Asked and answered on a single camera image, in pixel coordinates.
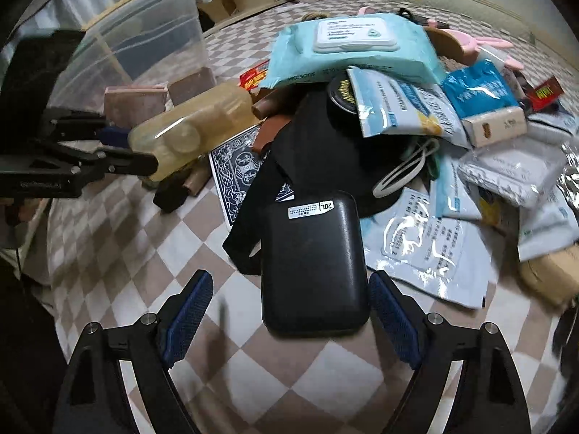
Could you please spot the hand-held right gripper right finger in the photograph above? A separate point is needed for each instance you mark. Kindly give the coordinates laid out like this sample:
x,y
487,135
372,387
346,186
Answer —
x,y
391,312

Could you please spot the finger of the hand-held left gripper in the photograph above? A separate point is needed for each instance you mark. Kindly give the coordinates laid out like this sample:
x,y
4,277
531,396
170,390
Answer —
x,y
115,136
131,162

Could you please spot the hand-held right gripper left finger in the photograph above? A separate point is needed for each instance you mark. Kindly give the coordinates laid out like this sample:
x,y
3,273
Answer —
x,y
192,307

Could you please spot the yellowish clear plastic bottle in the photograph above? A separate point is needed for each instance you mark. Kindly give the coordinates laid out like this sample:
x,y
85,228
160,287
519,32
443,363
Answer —
x,y
203,122

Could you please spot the black hard zip case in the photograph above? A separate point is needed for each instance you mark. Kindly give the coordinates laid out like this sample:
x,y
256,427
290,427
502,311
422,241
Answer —
x,y
312,262

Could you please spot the clear plastic storage container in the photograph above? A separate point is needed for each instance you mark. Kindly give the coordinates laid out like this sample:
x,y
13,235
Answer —
x,y
149,31

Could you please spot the silver white pouch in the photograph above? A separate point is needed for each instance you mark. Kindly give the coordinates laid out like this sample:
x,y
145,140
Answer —
x,y
511,172

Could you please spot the white yellow snack packet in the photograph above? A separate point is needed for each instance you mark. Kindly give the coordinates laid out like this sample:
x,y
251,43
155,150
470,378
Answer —
x,y
407,108

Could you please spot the brown pink-edged box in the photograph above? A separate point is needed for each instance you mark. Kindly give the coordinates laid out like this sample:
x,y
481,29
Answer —
x,y
135,106
192,85

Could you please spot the small black block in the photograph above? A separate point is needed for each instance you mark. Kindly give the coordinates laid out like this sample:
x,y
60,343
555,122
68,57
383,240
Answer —
x,y
169,194

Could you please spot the large white face mask packet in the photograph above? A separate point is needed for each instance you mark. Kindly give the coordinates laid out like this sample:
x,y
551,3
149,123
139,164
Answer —
x,y
420,244

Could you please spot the checkered blanket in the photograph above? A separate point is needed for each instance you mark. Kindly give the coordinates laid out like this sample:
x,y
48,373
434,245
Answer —
x,y
135,244

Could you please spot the blue patterned playing card box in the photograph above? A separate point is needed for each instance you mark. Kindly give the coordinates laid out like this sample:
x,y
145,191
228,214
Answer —
x,y
233,176

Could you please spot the brown leather item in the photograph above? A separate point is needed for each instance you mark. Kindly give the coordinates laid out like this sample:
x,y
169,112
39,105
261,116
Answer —
x,y
267,133

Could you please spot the red snack packet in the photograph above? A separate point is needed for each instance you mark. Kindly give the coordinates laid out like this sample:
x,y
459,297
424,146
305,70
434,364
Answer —
x,y
253,77

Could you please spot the brown cylinder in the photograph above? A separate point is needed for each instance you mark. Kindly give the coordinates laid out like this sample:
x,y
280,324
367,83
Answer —
x,y
271,101

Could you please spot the green clip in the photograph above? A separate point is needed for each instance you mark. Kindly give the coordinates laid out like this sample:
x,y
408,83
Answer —
x,y
434,165

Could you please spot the beige pouch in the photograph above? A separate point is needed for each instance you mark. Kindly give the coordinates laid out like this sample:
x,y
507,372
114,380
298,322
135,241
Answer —
x,y
547,273

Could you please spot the small beige carton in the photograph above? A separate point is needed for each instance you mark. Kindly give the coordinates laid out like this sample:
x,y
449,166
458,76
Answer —
x,y
497,126

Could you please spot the black round tin yellow emblem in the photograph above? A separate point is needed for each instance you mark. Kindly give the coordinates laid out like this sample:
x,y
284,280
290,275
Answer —
x,y
341,97

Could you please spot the blue foil packet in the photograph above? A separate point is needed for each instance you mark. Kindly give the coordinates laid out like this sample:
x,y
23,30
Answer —
x,y
479,90

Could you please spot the light blue wet wipes pack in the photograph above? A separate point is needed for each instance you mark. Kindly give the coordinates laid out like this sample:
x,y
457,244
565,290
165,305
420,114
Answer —
x,y
384,63

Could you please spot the small red packet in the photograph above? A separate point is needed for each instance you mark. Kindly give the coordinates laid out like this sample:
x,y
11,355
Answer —
x,y
545,92

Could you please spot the pink bunny toy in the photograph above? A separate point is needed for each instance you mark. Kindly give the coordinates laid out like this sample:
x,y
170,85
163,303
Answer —
x,y
491,44

